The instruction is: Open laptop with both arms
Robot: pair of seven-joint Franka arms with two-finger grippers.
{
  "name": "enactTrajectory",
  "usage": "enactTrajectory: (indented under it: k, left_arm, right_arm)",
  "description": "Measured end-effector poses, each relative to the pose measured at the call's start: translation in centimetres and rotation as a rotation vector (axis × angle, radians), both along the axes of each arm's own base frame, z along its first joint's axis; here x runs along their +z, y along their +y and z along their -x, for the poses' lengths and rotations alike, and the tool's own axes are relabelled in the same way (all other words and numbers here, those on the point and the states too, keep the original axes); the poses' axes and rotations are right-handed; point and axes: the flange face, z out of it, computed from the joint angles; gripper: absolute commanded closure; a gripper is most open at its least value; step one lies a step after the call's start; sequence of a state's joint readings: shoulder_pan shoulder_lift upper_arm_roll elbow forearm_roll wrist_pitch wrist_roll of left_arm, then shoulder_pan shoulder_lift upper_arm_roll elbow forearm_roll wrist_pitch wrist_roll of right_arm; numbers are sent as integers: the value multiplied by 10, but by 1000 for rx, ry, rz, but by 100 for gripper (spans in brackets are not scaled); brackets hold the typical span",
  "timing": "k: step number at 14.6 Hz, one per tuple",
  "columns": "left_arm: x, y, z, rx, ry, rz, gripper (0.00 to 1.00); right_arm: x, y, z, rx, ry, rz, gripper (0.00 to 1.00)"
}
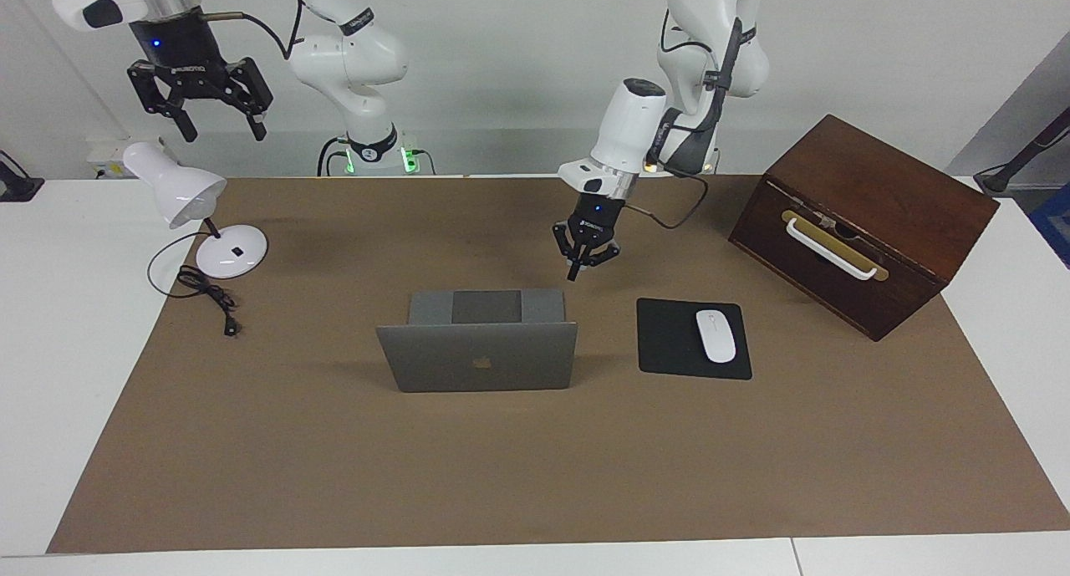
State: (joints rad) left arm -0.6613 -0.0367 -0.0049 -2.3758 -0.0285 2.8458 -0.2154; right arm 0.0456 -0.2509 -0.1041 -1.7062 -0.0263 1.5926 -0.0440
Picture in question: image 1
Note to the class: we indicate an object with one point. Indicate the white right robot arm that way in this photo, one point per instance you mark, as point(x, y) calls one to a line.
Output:
point(351, 58)

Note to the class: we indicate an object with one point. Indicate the white desk lamp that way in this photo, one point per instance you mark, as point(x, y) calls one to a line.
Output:
point(180, 190)

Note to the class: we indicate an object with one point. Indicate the black stand foot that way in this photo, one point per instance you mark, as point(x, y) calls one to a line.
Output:
point(21, 187)

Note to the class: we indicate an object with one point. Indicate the dark brown wooden box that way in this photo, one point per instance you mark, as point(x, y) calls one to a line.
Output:
point(919, 233)

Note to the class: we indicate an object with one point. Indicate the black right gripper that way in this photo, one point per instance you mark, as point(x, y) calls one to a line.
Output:
point(184, 53)

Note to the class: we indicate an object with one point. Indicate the black mouse pad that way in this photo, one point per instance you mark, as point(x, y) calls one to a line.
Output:
point(669, 342)

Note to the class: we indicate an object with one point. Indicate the black tripod leg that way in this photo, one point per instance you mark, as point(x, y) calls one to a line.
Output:
point(999, 179)

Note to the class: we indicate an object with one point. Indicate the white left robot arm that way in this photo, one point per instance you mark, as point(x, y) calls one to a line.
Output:
point(627, 124)

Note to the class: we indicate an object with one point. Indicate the blue crate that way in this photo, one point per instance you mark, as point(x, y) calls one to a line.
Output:
point(1057, 225)

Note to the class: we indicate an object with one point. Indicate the brown table mat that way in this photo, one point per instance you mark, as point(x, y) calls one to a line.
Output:
point(501, 476)

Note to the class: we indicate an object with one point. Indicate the white wall power socket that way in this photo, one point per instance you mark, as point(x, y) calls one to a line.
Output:
point(104, 154)

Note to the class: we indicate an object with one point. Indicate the white computer mouse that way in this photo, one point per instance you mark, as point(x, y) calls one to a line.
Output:
point(715, 335)

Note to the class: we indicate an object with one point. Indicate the silver grey laptop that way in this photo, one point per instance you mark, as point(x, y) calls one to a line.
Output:
point(476, 363)

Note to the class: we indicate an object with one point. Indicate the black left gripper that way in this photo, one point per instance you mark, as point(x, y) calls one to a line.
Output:
point(595, 221)

